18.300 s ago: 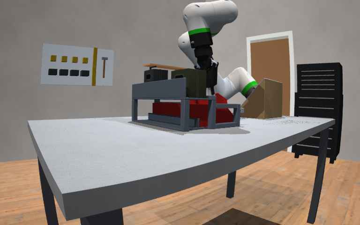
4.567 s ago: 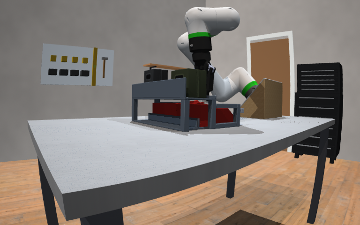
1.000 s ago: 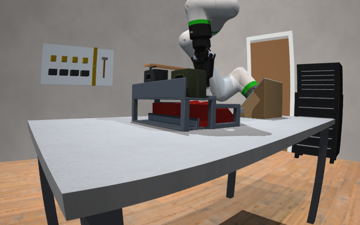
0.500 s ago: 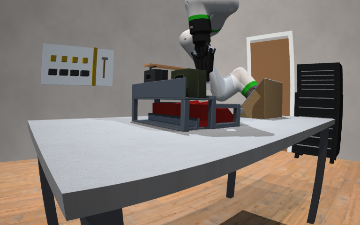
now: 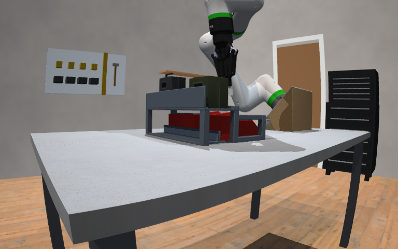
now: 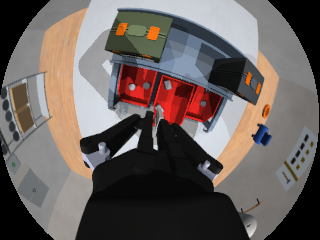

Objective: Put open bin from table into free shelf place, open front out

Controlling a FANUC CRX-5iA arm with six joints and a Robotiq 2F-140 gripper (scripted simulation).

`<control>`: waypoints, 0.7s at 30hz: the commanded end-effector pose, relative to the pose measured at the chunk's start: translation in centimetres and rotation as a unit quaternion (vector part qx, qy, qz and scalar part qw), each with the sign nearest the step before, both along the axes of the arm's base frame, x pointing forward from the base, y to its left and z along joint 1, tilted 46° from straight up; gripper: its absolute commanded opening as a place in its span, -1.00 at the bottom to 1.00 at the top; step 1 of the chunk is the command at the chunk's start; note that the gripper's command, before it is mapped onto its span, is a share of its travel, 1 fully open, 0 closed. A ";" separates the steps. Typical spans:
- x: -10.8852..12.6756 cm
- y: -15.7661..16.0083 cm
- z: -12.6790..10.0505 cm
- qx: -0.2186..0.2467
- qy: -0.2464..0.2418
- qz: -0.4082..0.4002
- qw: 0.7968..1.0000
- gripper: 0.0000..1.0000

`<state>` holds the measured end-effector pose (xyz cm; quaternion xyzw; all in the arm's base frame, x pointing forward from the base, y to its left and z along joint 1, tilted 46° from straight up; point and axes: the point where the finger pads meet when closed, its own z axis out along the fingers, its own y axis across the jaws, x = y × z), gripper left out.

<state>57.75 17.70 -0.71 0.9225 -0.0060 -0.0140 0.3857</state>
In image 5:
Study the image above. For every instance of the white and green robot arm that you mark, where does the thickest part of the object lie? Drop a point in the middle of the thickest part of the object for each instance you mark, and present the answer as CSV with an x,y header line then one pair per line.
x,y
220,13

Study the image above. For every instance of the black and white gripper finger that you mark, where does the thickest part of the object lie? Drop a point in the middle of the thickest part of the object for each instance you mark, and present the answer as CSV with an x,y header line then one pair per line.
x,y
219,63
230,66

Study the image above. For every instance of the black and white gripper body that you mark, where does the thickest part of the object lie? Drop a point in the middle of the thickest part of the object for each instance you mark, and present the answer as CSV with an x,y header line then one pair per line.
x,y
223,40

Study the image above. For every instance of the dark grey metal shelf rack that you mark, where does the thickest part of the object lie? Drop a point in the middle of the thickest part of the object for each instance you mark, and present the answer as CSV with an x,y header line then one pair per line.
x,y
194,98

